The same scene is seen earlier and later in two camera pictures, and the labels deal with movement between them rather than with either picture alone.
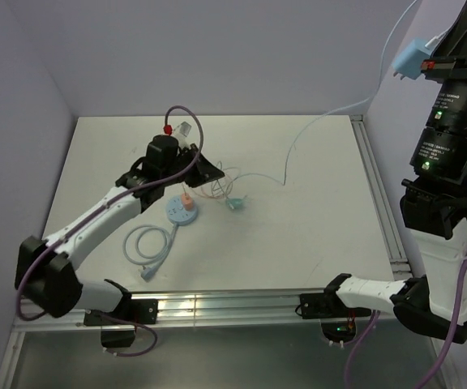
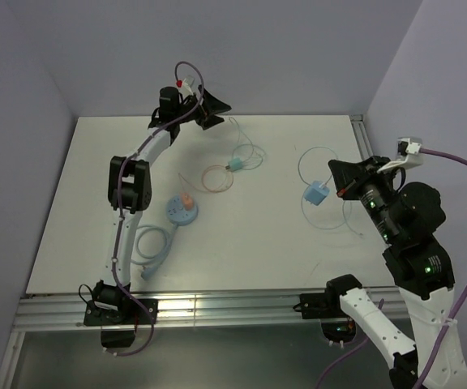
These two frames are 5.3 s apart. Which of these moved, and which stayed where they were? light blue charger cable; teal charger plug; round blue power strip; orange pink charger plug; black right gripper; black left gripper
Moved: black left gripper; black right gripper; light blue charger cable; teal charger plug
Stayed: round blue power strip; orange pink charger plug
